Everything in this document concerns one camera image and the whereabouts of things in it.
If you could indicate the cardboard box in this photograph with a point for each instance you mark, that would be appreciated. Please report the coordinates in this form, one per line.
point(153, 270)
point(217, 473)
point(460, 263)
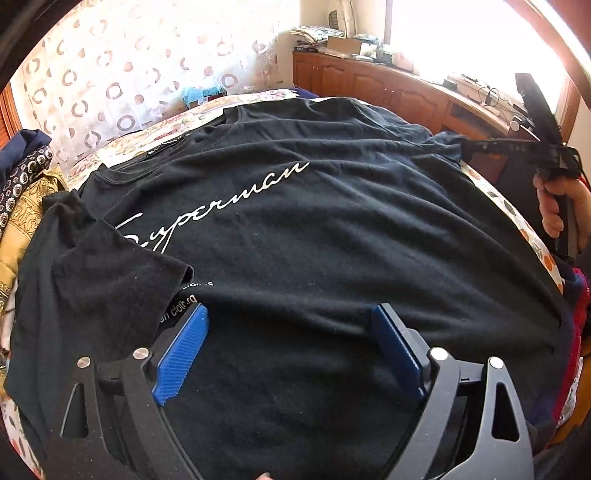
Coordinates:
point(344, 45)

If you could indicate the wooden cabinet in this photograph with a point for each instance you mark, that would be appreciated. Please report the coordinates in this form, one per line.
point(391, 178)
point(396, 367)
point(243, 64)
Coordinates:
point(369, 83)

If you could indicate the navy patterned cloth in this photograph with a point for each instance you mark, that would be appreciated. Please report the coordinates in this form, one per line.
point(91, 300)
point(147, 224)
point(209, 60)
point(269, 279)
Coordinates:
point(23, 175)

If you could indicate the bright window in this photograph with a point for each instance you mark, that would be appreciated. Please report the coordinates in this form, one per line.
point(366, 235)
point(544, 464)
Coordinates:
point(461, 37)

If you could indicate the stack of papers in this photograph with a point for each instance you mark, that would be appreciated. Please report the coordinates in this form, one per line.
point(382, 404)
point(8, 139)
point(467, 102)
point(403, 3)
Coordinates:
point(314, 37)

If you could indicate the red cloth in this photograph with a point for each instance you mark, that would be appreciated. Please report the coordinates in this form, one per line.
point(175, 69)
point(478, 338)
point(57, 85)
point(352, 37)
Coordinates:
point(579, 355)

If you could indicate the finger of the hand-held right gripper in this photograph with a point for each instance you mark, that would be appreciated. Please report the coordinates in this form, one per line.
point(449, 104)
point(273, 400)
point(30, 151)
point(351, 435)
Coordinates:
point(498, 145)

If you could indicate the light blue cloth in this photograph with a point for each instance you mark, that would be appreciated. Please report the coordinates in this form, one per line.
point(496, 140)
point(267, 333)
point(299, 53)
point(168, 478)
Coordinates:
point(198, 94)

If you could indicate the floral bedsheet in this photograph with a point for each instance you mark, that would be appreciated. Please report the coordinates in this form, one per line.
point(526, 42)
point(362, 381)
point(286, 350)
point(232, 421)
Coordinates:
point(120, 147)

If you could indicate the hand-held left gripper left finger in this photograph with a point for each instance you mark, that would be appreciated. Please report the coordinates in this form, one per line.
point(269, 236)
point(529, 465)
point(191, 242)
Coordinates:
point(181, 355)

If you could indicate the white circle-patterned curtain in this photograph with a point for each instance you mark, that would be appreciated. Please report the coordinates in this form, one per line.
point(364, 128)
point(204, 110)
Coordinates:
point(138, 55)

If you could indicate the person's right hand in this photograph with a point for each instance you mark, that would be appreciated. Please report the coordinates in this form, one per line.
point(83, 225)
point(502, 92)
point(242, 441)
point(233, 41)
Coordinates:
point(556, 203)

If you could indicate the black printed t-shirt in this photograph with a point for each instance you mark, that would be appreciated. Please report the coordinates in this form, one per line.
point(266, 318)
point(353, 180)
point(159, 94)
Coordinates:
point(286, 240)

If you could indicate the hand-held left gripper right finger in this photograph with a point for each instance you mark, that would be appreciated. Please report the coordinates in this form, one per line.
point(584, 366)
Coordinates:
point(399, 350)

